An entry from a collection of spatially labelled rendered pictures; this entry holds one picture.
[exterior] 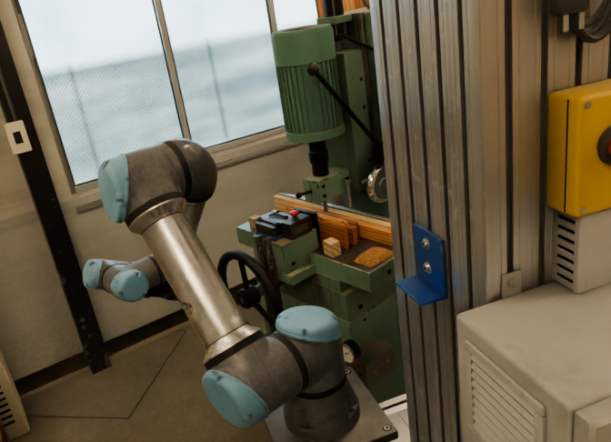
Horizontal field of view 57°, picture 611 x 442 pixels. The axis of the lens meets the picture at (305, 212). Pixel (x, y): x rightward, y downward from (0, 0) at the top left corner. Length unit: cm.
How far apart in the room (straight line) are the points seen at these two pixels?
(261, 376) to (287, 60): 91
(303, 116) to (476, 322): 105
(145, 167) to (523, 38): 67
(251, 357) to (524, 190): 53
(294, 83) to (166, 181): 65
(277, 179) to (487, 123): 265
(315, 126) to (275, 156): 160
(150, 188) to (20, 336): 203
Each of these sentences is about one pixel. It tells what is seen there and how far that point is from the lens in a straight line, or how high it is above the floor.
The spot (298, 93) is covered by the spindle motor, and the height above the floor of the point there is 134.
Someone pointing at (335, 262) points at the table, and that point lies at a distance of 157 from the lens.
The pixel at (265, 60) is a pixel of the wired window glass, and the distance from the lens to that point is 320.
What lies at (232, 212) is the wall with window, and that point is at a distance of 313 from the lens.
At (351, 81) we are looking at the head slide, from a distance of 169.
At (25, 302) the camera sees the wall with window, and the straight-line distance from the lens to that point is 293.
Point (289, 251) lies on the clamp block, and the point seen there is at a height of 93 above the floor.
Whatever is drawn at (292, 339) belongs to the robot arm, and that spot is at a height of 103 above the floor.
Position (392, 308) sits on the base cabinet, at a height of 66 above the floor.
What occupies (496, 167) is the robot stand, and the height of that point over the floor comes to 139.
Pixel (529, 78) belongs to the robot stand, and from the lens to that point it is 65.
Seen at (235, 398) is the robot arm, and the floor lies 101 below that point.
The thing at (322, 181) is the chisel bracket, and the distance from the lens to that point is 169.
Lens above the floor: 160
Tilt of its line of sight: 21 degrees down
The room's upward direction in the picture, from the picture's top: 9 degrees counter-clockwise
